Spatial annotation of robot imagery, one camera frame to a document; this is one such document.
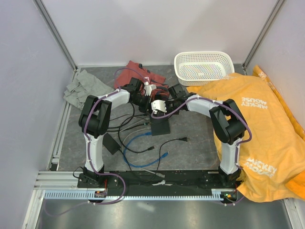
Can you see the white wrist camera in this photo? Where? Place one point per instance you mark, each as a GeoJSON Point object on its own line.
{"type": "Point", "coordinates": [158, 106]}
{"type": "Point", "coordinates": [148, 88]}

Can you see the black power adapter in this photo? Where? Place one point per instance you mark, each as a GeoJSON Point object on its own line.
{"type": "Point", "coordinates": [110, 144]}

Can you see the white plastic basket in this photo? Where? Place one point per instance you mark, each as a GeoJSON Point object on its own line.
{"type": "Point", "coordinates": [200, 68]}

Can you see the black network switch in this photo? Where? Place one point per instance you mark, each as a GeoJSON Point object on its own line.
{"type": "Point", "coordinates": [159, 126]}

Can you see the right aluminium frame post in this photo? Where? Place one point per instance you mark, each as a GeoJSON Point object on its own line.
{"type": "Point", "coordinates": [263, 32]}

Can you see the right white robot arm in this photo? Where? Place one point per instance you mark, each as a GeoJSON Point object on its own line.
{"type": "Point", "coordinates": [228, 123]}

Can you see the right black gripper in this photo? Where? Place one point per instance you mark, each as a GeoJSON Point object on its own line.
{"type": "Point", "coordinates": [167, 103]}

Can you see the red cloth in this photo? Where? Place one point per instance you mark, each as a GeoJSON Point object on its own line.
{"type": "Point", "coordinates": [136, 70]}

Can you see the white slotted cable duct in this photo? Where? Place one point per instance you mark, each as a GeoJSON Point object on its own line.
{"type": "Point", "coordinates": [216, 195]}

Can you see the aluminium rail left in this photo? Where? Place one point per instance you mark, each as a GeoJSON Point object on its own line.
{"type": "Point", "coordinates": [59, 137]}

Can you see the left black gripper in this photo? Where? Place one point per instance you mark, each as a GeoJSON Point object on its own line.
{"type": "Point", "coordinates": [147, 108]}

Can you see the left aluminium frame post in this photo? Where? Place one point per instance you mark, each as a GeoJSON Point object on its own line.
{"type": "Point", "coordinates": [58, 38]}

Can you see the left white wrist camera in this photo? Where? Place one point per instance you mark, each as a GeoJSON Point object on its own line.
{"type": "Point", "coordinates": [148, 88]}

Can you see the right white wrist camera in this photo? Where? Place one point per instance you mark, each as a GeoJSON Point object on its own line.
{"type": "Point", "coordinates": [158, 106]}

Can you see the aluminium frame post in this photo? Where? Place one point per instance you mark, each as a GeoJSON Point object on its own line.
{"type": "Point", "coordinates": [58, 38]}
{"type": "Point", "coordinates": [263, 32]}

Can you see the orange Mickey Mouse blanket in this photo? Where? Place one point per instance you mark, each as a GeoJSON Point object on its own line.
{"type": "Point", "coordinates": [273, 158]}

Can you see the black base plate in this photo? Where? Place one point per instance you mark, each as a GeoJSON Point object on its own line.
{"type": "Point", "coordinates": [186, 182]}

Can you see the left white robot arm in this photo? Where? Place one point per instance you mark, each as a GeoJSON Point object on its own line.
{"type": "Point", "coordinates": [95, 118]}

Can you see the grey cloth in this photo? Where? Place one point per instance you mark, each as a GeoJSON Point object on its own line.
{"type": "Point", "coordinates": [83, 85]}

